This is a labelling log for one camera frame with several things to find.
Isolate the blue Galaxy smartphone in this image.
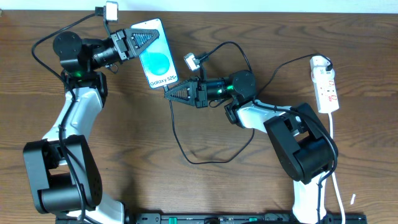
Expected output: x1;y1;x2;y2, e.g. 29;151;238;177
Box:
131;18;178;88

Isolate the black charger cable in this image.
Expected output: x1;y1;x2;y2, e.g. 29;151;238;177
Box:
163;53;333;165

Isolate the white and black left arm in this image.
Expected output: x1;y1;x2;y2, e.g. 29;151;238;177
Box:
23;28;160;223

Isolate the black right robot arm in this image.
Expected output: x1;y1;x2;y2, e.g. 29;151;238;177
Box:
164;70;338;223

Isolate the white charger plug adapter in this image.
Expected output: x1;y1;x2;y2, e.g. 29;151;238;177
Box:
310;55;331;71

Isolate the white power strip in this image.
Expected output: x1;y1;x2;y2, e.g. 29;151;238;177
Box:
311;67;340;114

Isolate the white paper tag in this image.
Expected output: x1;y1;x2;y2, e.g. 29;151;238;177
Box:
350;194;356;205

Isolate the white power strip cord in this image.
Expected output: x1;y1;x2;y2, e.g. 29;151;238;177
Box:
328;112;346;224

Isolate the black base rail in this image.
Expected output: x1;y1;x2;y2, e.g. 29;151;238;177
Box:
55;212;368;224

